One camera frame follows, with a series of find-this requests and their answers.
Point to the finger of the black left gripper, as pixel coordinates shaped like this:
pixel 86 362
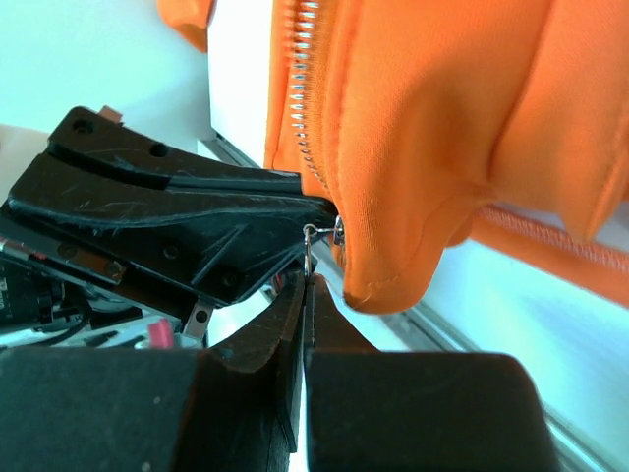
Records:
pixel 106 207

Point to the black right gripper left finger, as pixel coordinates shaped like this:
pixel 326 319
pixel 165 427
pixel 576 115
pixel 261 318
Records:
pixel 232 407

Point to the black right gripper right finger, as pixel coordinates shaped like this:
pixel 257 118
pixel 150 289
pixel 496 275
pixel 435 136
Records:
pixel 369 410

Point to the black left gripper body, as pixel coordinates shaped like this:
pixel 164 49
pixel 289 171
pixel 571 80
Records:
pixel 50 302

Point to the orange zip-up jacket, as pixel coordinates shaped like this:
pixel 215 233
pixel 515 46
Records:
pixel 428 123

